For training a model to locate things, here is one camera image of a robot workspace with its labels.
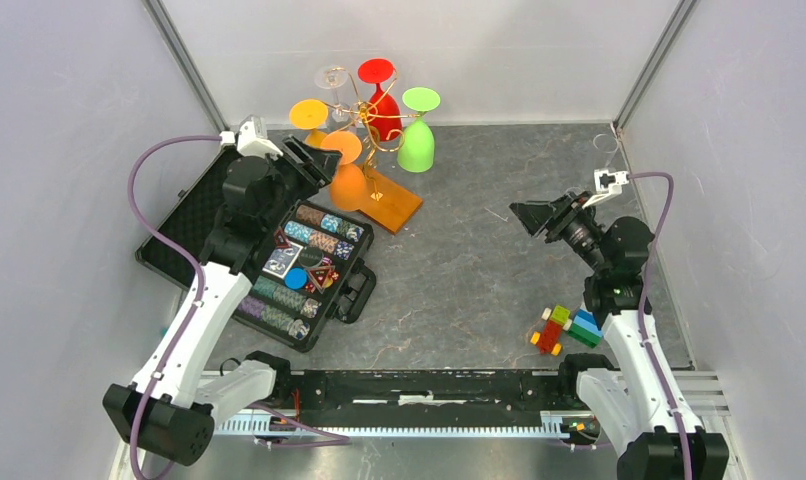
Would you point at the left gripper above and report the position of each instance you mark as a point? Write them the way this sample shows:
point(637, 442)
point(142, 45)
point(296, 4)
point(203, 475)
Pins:
point(318, 164)

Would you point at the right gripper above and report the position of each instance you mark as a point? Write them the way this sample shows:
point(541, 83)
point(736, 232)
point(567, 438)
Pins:
point(559, 213)

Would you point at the orange wine glass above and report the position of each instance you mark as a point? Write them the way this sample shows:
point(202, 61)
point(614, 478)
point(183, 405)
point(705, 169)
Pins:
point(348, 190)

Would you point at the yellow wine glass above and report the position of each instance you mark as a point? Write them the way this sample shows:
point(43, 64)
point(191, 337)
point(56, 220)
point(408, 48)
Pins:
point(310, 115)

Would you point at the clear wine glass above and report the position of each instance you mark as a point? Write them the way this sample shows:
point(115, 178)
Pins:
point(606, 148)
point(332, 78)

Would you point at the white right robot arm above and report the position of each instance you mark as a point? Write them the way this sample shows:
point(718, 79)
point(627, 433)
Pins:
point(636, 399)

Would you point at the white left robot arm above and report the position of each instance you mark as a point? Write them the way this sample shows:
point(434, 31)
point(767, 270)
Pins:
point(164, 410)

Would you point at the red wine glass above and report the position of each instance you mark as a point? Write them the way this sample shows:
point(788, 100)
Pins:
point(383, 113)

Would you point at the green wine glass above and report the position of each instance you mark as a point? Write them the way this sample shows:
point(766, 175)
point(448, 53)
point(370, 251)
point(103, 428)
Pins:
point(417, 152)

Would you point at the black poker chip case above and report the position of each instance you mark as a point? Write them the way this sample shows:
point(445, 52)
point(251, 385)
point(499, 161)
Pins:
point(315, 272)

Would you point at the red toy brick car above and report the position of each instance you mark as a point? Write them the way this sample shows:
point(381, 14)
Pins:
point(547, 340)

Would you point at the blue white toy block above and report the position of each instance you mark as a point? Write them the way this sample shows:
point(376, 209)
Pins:
point(584, 329)

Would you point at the gold wire glass rack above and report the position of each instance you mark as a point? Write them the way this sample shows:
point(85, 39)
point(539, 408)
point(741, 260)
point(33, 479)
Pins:
point(389, 205)

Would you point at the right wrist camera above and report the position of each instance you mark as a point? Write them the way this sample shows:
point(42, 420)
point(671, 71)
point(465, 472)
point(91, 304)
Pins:
point(608, 185)

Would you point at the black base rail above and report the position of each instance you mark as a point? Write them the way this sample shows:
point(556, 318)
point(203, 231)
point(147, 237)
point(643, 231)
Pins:
point(420, 404)

